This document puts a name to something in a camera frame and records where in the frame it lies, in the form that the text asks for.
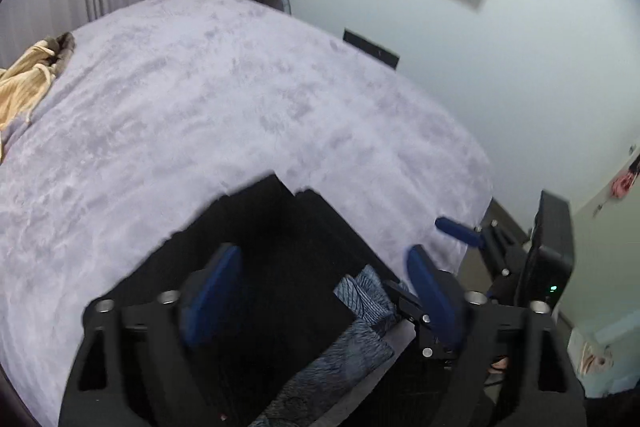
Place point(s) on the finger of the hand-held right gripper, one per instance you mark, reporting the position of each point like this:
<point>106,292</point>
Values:
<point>407,302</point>
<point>457,229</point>

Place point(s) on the beige striped garment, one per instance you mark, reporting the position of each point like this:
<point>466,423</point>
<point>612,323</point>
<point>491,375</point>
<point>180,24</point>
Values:
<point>25,82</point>

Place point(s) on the pink wall hanging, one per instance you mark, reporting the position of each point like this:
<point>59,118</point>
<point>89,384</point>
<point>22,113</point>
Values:
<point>625,182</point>

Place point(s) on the pale door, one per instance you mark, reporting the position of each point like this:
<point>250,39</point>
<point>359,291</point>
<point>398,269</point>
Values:
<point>610,267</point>

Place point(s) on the pink white object on floor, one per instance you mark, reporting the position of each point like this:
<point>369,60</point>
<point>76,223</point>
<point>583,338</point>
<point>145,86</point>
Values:
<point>595,357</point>

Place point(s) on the purple plush blanket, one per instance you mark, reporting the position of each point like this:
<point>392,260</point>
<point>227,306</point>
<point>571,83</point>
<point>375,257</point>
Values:
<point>200,107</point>

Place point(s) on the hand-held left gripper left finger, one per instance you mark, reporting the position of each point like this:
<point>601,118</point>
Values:
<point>210,297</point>

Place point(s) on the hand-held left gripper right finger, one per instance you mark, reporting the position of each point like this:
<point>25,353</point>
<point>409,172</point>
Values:
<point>432,292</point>

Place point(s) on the black pants with patterned waistband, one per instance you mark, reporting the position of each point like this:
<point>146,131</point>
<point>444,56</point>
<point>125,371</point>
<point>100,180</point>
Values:
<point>280,257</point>

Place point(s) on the black box by wall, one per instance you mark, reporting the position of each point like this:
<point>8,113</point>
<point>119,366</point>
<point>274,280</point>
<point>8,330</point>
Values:
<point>372,49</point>

